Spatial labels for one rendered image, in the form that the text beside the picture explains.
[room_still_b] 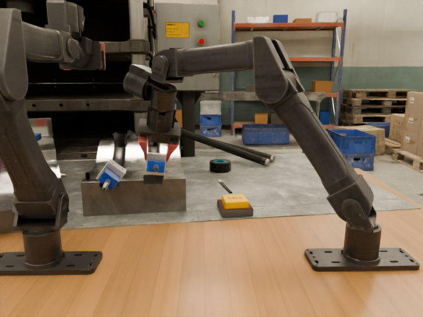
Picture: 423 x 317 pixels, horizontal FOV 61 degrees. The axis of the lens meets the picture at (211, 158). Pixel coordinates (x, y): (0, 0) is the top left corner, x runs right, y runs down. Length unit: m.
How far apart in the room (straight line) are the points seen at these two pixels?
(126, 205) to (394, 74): 7.58
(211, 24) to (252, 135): 3.06
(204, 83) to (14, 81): 1.29
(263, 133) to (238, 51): 4.02
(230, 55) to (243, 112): 6.91
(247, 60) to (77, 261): 0.50
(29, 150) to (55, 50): 0.21
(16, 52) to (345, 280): 0.63
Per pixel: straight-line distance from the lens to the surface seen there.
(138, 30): 1.63
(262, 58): 0.68
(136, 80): 0.86
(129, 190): 0.93
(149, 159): 0.91
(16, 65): 0.57
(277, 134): 4.75
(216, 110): 6.65
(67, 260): 0.75
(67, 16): 0.86
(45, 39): 0.71
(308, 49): 7.74
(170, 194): 0.93
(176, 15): 1.77
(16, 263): 0.78
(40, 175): 0.67
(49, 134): 1.77
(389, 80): 8.19
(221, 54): 0.75
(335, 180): 0.69
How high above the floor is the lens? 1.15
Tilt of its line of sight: 13 degrees down
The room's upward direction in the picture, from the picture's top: straight up
